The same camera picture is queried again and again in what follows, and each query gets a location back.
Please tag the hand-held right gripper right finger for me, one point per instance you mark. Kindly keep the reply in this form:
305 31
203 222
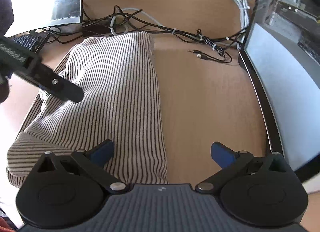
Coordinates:
221 155

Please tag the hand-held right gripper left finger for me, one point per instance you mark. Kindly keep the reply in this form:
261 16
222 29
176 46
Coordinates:
103 155

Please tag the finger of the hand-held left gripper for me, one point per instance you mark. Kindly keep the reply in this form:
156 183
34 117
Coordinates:
62 88

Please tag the striped beige garment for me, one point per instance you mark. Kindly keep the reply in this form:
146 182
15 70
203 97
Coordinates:
112 92

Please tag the black keyboard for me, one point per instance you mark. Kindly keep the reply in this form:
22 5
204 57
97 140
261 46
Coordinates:
27 40

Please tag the white computer case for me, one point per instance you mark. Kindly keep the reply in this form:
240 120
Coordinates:
287 54

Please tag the red cloth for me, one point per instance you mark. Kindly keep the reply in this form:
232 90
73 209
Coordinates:
3 224

